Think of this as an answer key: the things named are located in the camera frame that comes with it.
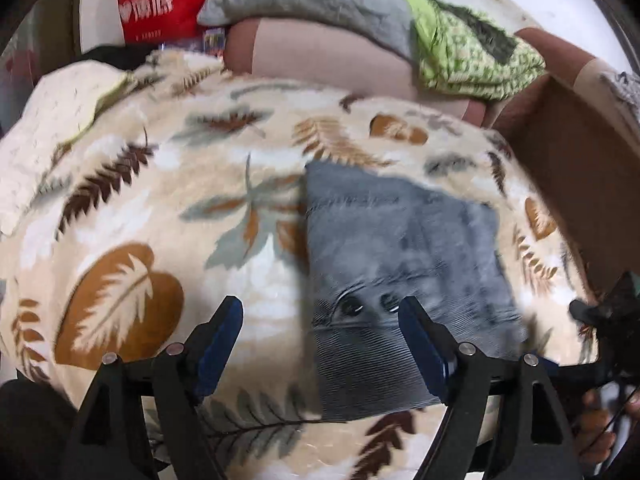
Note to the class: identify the white patterned pillow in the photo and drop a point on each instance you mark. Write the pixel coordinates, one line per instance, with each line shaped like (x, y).
(45, 125)

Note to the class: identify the pink bolster cushion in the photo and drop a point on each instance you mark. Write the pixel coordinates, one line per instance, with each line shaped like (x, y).
(325, 60)

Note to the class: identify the green patterned cloth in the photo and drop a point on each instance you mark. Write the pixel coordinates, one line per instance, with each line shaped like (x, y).
(465, 55)

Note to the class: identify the black cloth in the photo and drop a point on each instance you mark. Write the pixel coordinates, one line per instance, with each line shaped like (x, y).
(117, 57)

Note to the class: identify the grey-blue denim pants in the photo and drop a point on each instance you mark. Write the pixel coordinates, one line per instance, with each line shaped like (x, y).
(400, 240)

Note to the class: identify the brown and beige cushion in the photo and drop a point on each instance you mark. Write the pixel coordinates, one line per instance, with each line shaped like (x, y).
(555, 50)

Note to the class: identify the person's right hand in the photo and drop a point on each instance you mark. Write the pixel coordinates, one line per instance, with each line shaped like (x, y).
(595, 435)

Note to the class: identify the leaf-printed fleece blanket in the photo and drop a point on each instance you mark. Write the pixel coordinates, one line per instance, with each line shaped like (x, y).
(150, 170)

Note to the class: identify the grey-white patterned cloth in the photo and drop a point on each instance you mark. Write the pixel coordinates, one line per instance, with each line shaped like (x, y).
(622, 90)

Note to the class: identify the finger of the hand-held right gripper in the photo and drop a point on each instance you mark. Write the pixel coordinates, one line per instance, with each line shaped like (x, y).
(587, 312)

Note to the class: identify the red paper bag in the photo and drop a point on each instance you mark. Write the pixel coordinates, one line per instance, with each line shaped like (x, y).
(160, 5)

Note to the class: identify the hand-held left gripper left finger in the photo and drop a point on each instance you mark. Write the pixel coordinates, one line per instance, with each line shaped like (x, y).
(220, 345)

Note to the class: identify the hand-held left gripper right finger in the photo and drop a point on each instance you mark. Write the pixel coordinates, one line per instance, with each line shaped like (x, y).
(425, 350)

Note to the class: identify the colourful printed packet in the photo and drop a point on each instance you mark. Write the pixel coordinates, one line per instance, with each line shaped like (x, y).
(215, 41)

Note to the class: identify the brown cardboard box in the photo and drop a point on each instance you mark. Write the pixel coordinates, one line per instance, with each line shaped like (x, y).
(585, 170)

